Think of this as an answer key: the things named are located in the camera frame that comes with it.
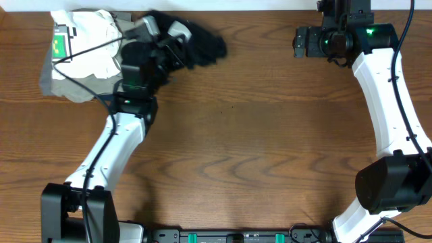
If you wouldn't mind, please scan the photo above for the black t-shirt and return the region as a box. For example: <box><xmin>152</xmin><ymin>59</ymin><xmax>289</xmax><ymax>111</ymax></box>
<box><xmin>145</xmin><ymin>10</ymin><xmax>227</xmax><ymax>70</ymax></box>

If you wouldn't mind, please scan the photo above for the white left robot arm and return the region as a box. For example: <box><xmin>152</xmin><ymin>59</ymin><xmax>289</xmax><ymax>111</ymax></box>
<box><xmin>40</xmin><ymin>34</ymin><xmax>189</xmax><ymax>242</ymax></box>

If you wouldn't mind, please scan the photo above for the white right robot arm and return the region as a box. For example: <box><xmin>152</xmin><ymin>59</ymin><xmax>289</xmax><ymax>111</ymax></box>
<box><xmin>293</xmin><ymin>24</ymin><xmax>431</xmax><ymax>242</ymax></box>

